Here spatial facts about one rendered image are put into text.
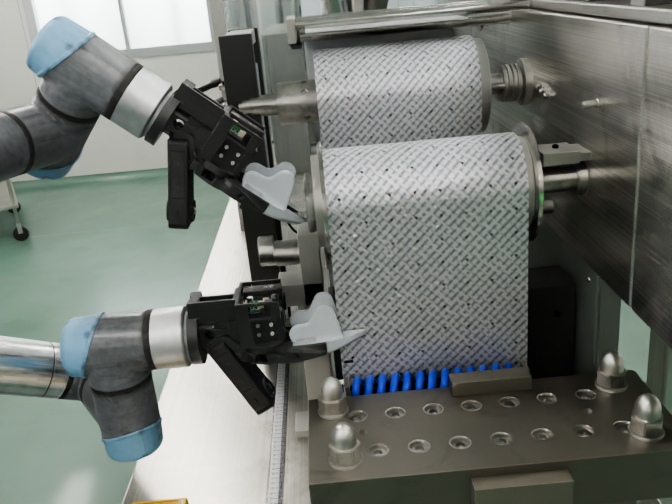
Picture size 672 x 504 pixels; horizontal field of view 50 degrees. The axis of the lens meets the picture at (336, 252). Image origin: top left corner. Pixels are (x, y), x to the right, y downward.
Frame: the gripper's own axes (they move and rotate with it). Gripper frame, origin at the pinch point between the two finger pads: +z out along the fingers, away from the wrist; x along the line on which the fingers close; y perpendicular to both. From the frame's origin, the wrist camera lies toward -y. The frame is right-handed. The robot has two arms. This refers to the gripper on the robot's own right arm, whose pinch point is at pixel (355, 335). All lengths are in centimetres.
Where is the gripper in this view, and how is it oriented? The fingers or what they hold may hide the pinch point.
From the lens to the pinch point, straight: 90.9
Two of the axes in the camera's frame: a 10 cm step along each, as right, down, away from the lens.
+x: -0.4, -3.5, 9.4
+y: -0.8, -9.3, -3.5
